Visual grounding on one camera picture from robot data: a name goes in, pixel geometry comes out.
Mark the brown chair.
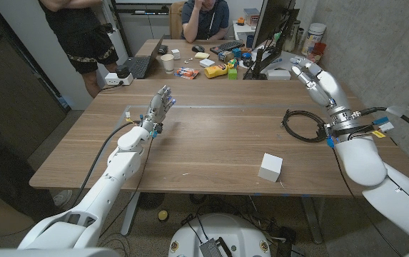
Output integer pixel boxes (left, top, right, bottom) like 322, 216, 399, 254
168, 0, 189, 39

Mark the seated person in blue shirt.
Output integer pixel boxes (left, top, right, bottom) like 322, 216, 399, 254
181, 0, 231, 44

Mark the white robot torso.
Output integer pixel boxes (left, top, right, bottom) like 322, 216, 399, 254
168, 213, 272, 257

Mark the tan printed box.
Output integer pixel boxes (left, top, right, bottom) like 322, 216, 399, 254
218, 50, 235, 64

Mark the orange snack packet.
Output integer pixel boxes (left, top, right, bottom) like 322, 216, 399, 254
173, 67, 200, 80

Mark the clear storage box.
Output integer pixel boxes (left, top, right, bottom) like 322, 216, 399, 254
243, 7, 261, 26

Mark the white side cabinet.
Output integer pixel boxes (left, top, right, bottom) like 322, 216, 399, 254
232, 20, 261, 41

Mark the black keyboard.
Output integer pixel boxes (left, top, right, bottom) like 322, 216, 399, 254
209, 39, 245, 55

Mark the standing person in black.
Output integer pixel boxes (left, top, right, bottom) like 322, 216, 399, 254
38, 0, 119, 99

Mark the black box on torso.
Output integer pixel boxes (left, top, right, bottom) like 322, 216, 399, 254
199, 237, 233, 257

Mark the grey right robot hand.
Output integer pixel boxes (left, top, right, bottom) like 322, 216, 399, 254
289, 56, 364, 143

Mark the paper cup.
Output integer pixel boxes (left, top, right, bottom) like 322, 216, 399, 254
160, 54, 175, 74

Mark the glass bottle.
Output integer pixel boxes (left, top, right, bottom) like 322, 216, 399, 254
284, 19, 301, 53

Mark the yellow mustard bottle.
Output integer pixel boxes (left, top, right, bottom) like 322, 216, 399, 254
203, 64, 234, 79

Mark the white power strip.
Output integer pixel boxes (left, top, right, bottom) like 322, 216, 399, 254
104, 72, 134, 86

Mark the white cylindrical canister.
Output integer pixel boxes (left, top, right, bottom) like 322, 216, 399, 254
301, 22, 327, 56

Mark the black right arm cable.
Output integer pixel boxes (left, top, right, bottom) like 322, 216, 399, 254
281, 106, 409, 257

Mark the black laptop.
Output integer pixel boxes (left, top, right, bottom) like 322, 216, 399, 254
123, 34, 166, 79

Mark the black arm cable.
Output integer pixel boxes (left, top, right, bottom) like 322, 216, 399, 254
281, 106, 409, 257
70, 121, 141, 208

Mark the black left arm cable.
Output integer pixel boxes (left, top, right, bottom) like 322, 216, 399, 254
70, 121, 141, 208

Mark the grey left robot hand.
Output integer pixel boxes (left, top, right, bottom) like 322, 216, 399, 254
140, 84, 176, 138

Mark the flat white box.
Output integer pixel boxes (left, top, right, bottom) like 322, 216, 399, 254
266, 69, 292, 81

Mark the white paper sheet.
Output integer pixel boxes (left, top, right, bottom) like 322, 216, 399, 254
239, 49, 307, 74

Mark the wooden office desk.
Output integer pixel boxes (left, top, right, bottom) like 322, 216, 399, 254
135, 38, 335, 81

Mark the black computer monitor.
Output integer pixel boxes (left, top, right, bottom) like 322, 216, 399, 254
243, 0, 301, 81

